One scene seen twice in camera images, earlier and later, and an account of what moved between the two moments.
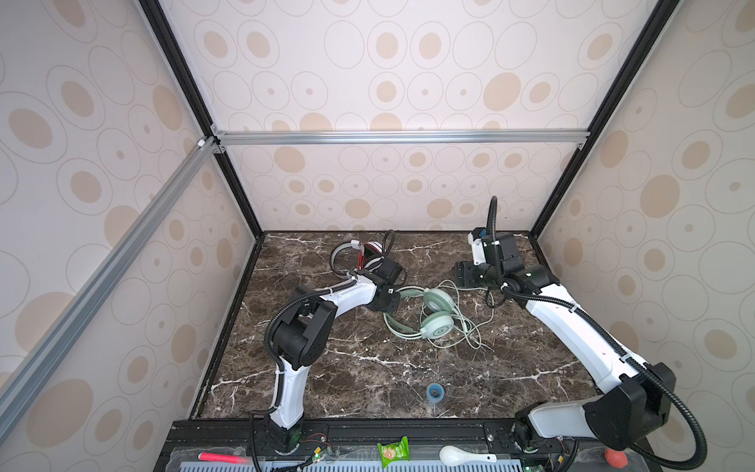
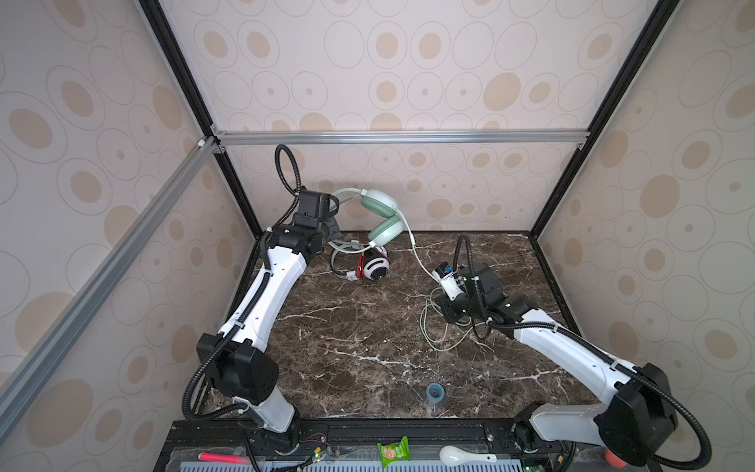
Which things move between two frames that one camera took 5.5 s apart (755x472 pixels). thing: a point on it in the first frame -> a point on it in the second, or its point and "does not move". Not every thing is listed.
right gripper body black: x=473 y=275 -> x=460 y=307
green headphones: x=436 y=324 -> x=387 y=225
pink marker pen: x=207 y=456 does not move
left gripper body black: x=388 y=305 -> x=330 y=228
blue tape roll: x=435 y=392 does not move
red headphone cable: x=362 y=259 does not move
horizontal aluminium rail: x=426 y=136 does not move
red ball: x=616 y=459 does not move
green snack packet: x=395 y=450 does not move
